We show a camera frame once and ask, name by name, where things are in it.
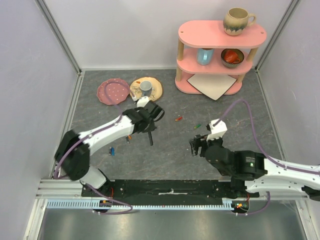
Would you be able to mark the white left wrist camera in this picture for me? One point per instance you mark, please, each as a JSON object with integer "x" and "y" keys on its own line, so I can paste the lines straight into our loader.
{"x": 140, "y": 102}

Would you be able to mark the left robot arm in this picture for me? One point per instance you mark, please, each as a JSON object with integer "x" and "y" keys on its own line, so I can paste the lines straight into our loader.
{"x": 75, "y": 149}

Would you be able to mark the beige ceramic mug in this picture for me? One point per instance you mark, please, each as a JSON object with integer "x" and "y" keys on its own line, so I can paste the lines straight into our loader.
{"x": 236, "y": 20}

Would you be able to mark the grey blue mug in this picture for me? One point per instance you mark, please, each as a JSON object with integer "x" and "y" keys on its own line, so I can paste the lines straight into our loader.
{"x": 146, "y": 88}

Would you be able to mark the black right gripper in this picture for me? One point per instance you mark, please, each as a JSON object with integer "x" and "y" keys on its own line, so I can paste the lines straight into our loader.
{"x": 200, "y": 145}

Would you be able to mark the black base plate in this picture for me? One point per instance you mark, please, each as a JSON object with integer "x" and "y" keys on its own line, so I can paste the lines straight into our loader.
{"x": 138, "y": 192}

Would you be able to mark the white square plate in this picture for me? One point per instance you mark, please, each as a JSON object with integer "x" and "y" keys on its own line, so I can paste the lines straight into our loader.
{"x": 212, "y": 85}

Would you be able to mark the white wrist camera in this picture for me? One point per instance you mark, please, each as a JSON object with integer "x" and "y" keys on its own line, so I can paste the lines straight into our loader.
{"x": 140, "y": 102}
{"x": 217, "y": 129}

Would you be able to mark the blue silver battery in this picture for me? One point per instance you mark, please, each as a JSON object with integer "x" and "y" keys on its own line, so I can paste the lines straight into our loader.
{"x": 111, "y": 151}

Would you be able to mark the pink dotted plate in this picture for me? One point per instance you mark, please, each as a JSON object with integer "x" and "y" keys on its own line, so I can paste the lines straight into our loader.
{"x": 113, "y": 91}

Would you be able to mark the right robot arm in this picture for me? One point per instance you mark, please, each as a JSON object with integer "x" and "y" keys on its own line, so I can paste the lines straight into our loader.
{"x": 252, "y": 173}

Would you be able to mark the red cup in bowl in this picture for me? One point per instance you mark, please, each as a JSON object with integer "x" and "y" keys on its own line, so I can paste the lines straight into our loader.
{"x": 231, "y": 56}

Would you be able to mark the yellow floral plate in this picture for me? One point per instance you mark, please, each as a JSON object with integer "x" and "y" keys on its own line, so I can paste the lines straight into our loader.
{"x": 156, "y": 91}

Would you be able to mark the black remote control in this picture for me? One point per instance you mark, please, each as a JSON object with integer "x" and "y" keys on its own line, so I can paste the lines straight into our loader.
{"x": 150, "y": 138}

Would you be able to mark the dark patterned bowl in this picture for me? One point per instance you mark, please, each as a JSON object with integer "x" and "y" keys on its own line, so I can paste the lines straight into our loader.
{"x": 229, "y": 65}

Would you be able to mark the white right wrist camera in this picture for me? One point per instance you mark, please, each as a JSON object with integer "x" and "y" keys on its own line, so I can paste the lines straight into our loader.
{"x": 217, "y": 129}

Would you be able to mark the pink three-tier shelf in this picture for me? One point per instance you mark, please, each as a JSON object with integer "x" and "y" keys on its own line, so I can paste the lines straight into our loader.
{"x": 209, "y": 34}

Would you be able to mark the light blue mug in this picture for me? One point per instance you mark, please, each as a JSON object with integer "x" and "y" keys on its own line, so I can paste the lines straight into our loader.
{"x": 204, "y": 56}

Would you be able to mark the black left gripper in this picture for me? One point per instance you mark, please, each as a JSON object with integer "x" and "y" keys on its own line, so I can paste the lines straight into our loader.
{"x": 151, "y": 128}

